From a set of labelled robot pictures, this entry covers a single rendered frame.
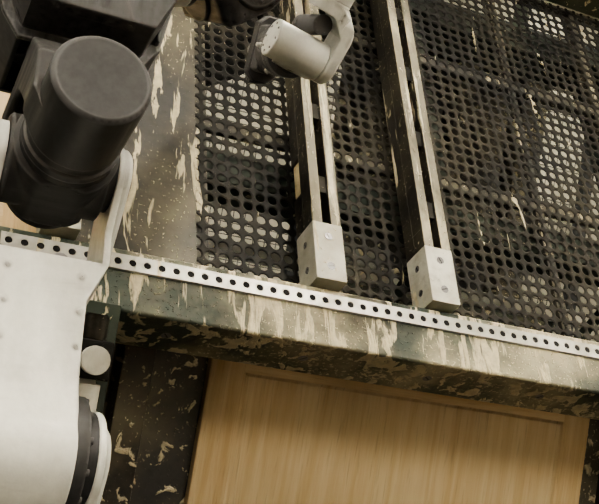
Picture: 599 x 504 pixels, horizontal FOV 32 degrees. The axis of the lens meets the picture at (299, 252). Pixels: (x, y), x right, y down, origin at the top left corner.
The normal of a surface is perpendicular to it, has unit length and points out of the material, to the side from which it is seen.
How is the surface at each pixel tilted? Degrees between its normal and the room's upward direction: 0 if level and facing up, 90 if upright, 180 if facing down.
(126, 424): 90
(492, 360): 60
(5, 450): 85
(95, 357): 90
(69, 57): 67
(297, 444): 90
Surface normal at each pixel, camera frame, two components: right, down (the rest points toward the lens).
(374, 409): 0.40, -0.03
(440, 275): 0.43, -0.52
